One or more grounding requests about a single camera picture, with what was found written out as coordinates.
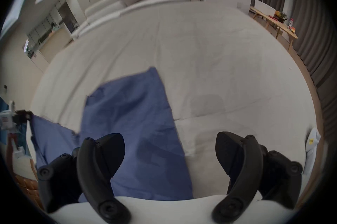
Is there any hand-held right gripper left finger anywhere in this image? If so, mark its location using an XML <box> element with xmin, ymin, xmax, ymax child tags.
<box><xmin>37</xmin><ymin>133</ymin><xmax>131</xmax><ymax>224</ymax></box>

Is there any dark blue shirt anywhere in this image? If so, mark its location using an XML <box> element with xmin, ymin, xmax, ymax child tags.
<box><xmin>26</xmin><ymin>67</ymin><xmax>194</xmax><ymax>201</ymax></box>

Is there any bed with beige sheet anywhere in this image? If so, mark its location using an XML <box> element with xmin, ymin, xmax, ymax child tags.
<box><xmin>29</xmin><ymin>2</ymin><xmax>318</xmax><ymax>201</ymax></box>

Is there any white sofa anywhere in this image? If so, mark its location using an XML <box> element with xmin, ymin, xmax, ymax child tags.
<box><xmin>71</xmin><ymin>0</ymin><xmax>204</xmax><ymax>39</ymax></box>

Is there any dark grey curtain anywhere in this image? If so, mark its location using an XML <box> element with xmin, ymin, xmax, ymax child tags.
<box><xmin>250</xmin><ymin>0</ymin><xmax>335</xmax><ymax>139</ymax></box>

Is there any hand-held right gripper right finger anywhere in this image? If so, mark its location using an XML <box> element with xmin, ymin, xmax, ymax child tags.
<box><xmin>212</xmin><ymin>131</ymin><xmax>303</xmax><ymax>224</ymax></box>

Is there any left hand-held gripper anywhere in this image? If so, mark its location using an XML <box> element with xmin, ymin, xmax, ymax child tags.
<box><xmin>0</xmin><ymin>100</ymin><xmax>34</xmax><ymax>131</ymax></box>

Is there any wooden table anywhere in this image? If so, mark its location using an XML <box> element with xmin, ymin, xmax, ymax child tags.
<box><xmin>249</xmin><ymin>0</ymin><xmax>298</xmax><ymax>53</ymax></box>

